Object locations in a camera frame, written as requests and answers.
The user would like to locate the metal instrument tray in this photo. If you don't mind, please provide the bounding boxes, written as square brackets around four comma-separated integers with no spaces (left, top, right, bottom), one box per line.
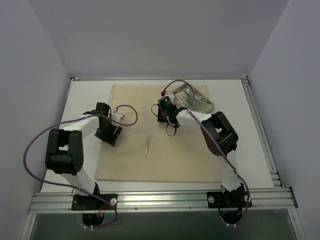
[172,83,215,114]

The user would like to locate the curved metal tweezers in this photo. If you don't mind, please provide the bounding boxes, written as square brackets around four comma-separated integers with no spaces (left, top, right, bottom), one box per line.
[145,133,151,156]

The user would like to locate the beige surgical wrap cloth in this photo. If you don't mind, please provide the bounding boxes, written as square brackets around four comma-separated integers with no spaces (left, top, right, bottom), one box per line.
[95,84,222,183]

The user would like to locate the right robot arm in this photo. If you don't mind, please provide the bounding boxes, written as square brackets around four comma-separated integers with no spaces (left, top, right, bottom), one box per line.
[157,93,247,207]

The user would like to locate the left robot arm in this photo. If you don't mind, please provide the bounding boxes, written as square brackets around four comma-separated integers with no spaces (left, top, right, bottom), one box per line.
[45,102,125,210]

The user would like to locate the black loop cable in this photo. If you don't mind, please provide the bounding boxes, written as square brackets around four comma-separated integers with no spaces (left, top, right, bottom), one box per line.
[150,103,180,138]

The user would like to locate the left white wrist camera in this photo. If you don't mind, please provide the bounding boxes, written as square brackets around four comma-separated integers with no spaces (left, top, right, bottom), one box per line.
[111,111,125,122]

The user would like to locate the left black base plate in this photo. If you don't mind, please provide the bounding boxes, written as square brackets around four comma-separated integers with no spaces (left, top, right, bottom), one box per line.
[71,193,118,211]

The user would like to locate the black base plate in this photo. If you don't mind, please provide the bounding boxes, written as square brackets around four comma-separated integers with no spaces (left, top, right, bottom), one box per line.
[206,191,253,209]
[71,193,118,211]

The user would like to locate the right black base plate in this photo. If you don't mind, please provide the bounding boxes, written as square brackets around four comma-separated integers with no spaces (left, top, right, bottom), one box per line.
[206,191,253,209]

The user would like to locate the aluminium right side rail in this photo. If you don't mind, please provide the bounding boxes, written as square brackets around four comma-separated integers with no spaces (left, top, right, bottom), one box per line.
[240,75,285,189]

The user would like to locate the aluminium front rail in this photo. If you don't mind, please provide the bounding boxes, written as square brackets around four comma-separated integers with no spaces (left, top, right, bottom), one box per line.
[28,188,298,214]

